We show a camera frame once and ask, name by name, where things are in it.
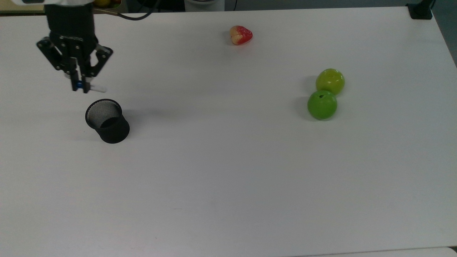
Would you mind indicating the yellow fruit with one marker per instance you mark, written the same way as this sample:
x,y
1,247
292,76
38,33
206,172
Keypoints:
x,y
105,3

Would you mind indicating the dark green apple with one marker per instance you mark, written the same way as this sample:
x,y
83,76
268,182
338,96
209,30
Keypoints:
x,y
322,106

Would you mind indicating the black mesh pen holder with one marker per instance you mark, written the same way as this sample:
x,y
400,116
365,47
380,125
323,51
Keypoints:
x,y
114,134

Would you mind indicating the red yellow wax apple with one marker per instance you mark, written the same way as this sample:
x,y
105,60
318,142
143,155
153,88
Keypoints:
x,y
242,35

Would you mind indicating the black stand base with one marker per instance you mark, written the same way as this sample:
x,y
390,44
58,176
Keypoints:
x,y
420,10

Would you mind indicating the tan wooden board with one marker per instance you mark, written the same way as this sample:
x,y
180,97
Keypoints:
x,y
21,9

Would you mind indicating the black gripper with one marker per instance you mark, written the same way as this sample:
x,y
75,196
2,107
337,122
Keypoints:
x,y
71,28

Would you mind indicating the yellow-green apple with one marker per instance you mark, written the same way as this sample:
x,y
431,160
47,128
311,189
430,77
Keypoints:
x,y
330,81

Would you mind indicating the white marker pen blue cap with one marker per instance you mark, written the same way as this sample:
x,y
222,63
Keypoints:
x,y
98,87

